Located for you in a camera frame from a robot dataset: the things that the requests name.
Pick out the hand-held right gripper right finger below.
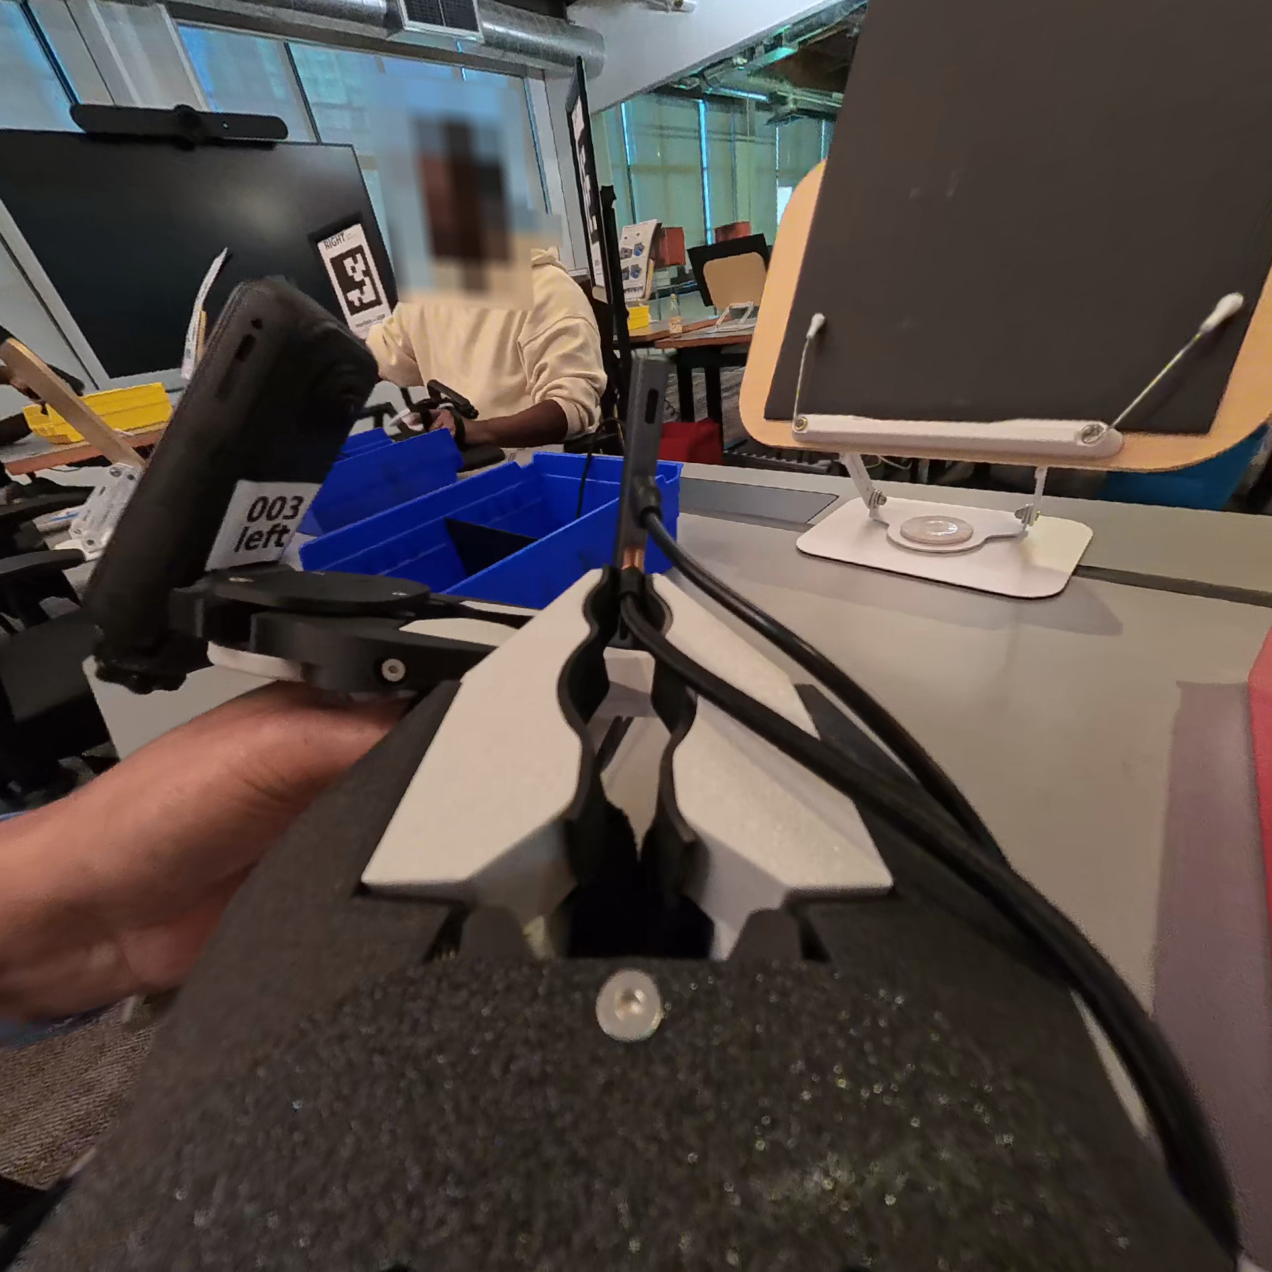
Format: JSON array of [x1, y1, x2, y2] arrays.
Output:
[[620, 572, 896, 956]]

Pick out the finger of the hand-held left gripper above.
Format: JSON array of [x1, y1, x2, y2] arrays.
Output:
[[399, 596, 542, 651]]

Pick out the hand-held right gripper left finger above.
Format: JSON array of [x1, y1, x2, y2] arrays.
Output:
[[361, 570, 624, 956]]

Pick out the blue storage bin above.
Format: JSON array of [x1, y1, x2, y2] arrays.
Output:
[[297, 428, 465, 538], [299, 453, 685, 611]]

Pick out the grey USB hub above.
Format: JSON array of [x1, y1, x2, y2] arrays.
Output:
[[615, 355, 674, 583]]

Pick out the person's left forearm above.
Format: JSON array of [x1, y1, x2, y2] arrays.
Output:
[[0, 794, 110, 1026]]

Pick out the grey desk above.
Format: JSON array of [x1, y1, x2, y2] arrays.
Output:
[[88, 460, 1272, 1195]]

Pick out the person's left hand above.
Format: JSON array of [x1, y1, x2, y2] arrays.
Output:
[[88, 686, 410, 1008]]

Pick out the black bin divider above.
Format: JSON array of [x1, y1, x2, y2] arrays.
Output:
[[443, 517, 545, 579]]

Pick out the yellow storage bin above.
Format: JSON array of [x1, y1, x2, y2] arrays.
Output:
[[21, 383, 172, 445]]

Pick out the small white tag sign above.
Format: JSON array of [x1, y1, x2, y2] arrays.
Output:
[[315, 212, 395, 324]]

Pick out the large black screen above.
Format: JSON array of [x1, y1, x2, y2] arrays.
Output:
[[0, 131, 399, 383]]

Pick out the white stand with wooden board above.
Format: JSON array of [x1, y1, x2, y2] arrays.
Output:
[[0, 336, 151, 557]]

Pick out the black hand-held device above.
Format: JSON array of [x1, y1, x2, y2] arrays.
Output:
[[403, 378, 480, 441]]

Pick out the black webcam bar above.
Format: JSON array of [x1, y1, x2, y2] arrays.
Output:
[[71, 101, 290, 150]]

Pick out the wooden table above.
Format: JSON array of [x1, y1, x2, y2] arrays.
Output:
[[626, 319, 758, 459]]

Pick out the white stand with black board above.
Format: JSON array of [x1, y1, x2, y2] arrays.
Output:
[[739, 0, 1272, 599]]

